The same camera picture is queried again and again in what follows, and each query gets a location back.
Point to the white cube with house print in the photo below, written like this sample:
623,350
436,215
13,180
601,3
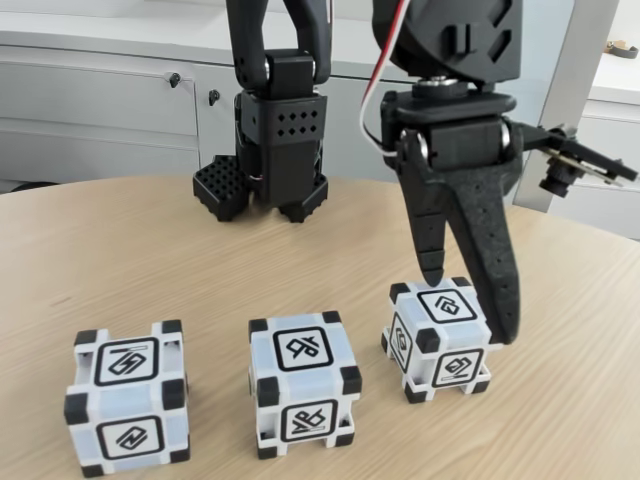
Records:
450,327

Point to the black cabinet key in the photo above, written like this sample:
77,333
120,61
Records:
213,97
175,79

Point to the white cube with crossed print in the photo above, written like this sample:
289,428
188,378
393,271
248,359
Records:
305,380

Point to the white low cabinet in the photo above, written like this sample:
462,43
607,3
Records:
100,100

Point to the white cube with zigzag print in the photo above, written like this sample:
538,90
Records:
127,400

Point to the grey partition post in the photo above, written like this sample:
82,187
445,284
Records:
565,75

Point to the white drawer unit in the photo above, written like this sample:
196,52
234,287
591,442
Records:
610,150

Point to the black gripper camera module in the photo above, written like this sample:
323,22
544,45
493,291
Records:
575,150

